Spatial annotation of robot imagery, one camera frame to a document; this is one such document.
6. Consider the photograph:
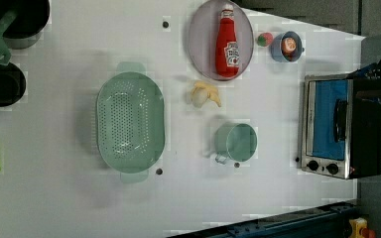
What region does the black and silver toaster oven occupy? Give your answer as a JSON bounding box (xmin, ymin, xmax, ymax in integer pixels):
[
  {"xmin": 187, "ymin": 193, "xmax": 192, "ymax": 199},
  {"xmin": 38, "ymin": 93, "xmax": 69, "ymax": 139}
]
[{"xmin": 301, "ymin": 74, "xmax": 381, "ymax": 179}]

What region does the toy strawberry in bowl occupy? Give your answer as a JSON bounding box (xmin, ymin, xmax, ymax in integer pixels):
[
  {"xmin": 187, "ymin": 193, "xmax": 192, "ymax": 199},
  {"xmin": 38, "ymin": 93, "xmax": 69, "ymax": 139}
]
[{"xmin": 284, "ymin": 54, "xmax": 295, "ymax": 61}]

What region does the toy orange half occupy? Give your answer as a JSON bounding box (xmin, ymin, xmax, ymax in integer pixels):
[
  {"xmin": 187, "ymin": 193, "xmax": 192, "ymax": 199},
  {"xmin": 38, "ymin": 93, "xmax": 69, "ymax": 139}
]
[{"xmin": 281, "ymin": 37, "xmax": 297, "ymax": 55}]

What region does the blue small bowl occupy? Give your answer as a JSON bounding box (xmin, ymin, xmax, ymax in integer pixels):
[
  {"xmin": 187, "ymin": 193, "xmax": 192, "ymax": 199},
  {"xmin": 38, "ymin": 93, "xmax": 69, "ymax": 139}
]
[{"xmin": 270, "ymin": 31, "xmax": 305, "ymax": 62}]

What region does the toy strawberry on table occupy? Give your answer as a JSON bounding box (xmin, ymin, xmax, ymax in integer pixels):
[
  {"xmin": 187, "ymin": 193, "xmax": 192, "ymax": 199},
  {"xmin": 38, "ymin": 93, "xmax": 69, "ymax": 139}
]
[{"xmin": 257, "ymin": 32, "xmax": 274, "ymax": 47}]

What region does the yellow and red clamp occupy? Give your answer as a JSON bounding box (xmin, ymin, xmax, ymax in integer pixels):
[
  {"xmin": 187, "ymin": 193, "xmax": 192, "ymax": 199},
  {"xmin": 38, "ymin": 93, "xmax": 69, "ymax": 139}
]
[{"xmin": 349, "ymin": 217, "xmax": 376, "ymax": 238}]

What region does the red ketchup bottle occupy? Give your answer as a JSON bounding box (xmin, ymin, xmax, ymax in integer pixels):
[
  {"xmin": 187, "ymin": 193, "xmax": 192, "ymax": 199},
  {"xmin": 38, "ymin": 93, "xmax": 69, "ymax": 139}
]
[{"xmin": 215, "ymin": 4, "xmax": 240, "ymax": 78}]

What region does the green mug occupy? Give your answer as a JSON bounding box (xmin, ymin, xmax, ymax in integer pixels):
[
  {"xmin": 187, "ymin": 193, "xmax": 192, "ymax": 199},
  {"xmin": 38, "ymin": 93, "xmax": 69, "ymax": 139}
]
[{"xmin": 214, "ymin": 123, "xmax": 257, "ymax": 165}]

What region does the grey round plate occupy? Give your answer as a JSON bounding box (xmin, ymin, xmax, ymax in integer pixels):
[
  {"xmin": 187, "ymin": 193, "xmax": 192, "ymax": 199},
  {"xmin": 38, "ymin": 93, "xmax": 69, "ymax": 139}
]
[{"xmin": 187, "ymin": 0, "xmax": 254, "ymax": 81}]

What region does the peeled toy banana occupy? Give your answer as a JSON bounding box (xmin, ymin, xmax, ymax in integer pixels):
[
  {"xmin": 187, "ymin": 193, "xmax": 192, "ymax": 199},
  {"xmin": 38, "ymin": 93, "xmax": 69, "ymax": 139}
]
[{"xmin": 190, "ymin": 80, "xmax": 221, "ymax": 108}]

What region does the green perforated colander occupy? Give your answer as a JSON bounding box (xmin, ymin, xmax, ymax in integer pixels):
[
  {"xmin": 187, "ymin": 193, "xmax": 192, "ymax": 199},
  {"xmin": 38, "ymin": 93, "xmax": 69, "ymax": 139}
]
[{"xmin": 95, "ymin": 61, "xmax": 165, "ymax": 183}]

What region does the steel pot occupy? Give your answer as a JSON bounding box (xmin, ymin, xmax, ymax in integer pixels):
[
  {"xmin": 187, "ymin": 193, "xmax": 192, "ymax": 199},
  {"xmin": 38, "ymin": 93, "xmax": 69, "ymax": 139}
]
[{"xmin": 0, "ymin": 0, "xmax": 51, "ymax": 50}]

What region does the black round pan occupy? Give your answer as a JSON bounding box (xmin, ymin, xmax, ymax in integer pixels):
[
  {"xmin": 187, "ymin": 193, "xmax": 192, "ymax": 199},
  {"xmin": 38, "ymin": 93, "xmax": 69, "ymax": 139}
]
[{"xmin": 0, "ymin": 63, "xmax": 27, "ymax": 107}]

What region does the blue metal frame rail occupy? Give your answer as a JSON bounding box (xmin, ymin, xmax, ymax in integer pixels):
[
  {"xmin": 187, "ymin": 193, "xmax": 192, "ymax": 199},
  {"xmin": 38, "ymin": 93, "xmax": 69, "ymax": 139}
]
[{"xmin": 170, "ymin": 202, "xmax": 359, "ymax": 238}]

